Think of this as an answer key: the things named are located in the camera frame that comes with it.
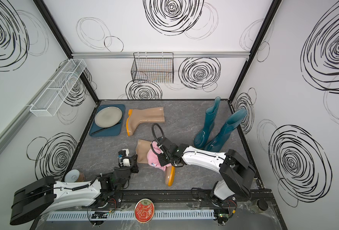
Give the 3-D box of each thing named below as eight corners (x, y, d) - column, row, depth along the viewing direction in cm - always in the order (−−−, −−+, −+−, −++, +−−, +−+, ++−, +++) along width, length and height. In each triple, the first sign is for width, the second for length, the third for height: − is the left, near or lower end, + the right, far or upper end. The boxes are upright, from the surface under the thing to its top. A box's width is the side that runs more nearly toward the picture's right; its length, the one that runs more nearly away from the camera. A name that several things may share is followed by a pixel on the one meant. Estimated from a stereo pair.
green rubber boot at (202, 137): (194, 146, 96) (200, 124, 76) (204, 119, 110) (212, 95, 90) (204, 150, 94) (213, 129, 74) (213, 122, 108) (223, 98, 88)
